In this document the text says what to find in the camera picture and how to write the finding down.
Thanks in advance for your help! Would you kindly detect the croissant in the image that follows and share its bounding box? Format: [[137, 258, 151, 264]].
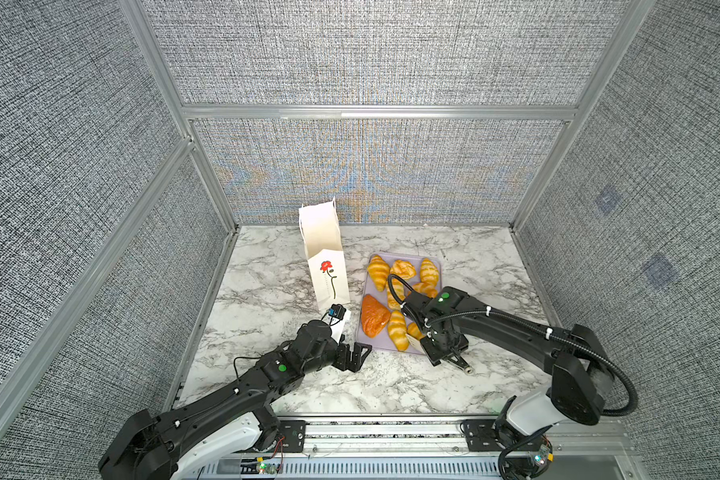
[[419, 258, 440, 286], [406, 322, 424, 341], [387, 310, 410, 352], [367, 255, 390, 292]]

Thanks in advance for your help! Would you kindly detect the white paper bag with rose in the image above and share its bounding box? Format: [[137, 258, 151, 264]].
[[299, 199, 350, 311]]

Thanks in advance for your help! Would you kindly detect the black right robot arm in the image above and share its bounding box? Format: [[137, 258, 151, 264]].
[[387, 274, 639, 479]]

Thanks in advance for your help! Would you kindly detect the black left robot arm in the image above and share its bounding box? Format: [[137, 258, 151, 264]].
[[98, 320, 372, 479]]

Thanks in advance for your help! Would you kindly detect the striped long bread roll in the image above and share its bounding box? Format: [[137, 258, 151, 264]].
[[386, 279, 406, 310]]

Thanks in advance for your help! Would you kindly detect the lilac plastic tray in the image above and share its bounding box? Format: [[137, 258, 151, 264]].
[[356, 252, 442, 355]]

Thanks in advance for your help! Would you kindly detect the brown triangular pastry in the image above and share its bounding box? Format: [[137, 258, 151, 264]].
[[361, 294, 391, 338]]

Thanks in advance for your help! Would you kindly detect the twisted bun top middle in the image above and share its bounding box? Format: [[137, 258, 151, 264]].
[[390, 259, 417, 281]]

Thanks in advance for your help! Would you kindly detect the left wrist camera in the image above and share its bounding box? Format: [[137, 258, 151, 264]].
[[321, 304, 351, 330]]

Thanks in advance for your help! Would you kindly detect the ring shaped bread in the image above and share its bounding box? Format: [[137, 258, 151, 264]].
[[413, 282, 438, 298]]

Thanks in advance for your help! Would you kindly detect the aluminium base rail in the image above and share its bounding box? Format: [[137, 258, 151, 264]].
[[183, 414, 648, 479]]

